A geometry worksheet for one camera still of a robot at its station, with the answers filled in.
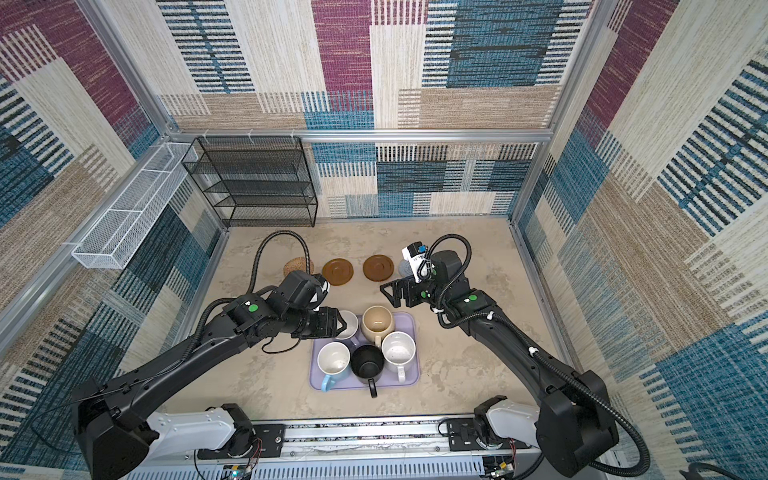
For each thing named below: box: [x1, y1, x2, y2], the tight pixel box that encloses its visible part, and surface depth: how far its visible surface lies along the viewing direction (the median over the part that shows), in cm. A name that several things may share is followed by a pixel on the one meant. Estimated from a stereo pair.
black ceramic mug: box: [351, 344, 385, 398], surface depth 79 cm
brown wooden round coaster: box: [363, 254, 395, 282], surface depth 107 cm
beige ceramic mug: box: [361, 305, 394, 348], surface depth 87 cm
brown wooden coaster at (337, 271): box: [322, 258, 354, 286], surface depth 107 cm
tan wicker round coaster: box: [283, 256, 315, 277], surface depth 109 cm
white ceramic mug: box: [381, 331, 416, 384], surface depth 82 cm
